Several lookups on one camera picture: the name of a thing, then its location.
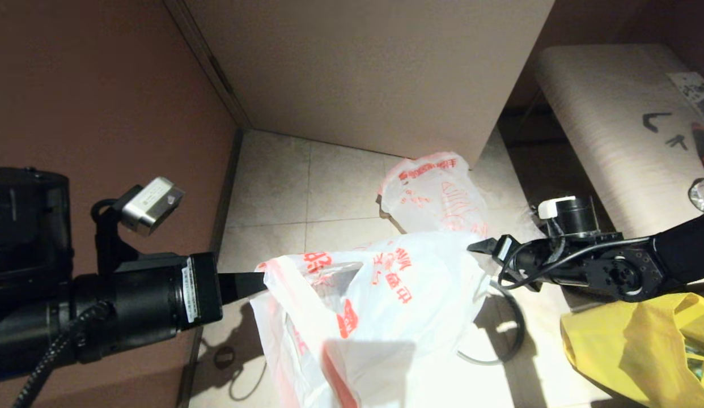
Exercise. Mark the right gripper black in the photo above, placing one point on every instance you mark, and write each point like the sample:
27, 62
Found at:
573, 255

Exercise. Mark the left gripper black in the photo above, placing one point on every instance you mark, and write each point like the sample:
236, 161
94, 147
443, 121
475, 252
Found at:
142, 300

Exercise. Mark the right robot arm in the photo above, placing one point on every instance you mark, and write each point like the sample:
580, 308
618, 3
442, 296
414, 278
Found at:
669, 255

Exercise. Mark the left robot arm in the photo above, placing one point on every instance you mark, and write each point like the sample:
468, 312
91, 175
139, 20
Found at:
23, 255

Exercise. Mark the yellow plastic bag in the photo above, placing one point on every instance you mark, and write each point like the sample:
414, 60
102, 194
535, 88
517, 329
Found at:
624, 351

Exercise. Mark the dark baseboard strip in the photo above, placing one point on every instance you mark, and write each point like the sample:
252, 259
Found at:
230, 181

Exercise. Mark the black metal table leg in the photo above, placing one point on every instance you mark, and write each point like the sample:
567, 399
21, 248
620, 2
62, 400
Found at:
525, 122

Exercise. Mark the white wood-grain table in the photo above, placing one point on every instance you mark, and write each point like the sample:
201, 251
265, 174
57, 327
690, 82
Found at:
601, 113

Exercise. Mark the large beige cabinet box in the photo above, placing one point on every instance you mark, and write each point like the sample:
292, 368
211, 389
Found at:
357, 68

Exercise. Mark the printed paper sheet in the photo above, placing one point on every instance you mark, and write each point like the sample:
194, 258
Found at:
695, 93

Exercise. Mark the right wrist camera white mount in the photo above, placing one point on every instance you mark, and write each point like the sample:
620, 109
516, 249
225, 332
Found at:
556, 207

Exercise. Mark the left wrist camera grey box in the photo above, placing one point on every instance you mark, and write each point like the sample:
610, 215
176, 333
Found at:
151, 207

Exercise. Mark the black angle bracket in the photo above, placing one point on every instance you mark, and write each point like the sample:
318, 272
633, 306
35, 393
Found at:
647, 122

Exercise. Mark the dark door frame strip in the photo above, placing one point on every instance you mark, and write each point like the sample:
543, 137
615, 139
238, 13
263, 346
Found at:
216, 73

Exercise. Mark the small black forked bracket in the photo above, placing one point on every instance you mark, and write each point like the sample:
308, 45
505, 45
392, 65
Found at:
676, 143

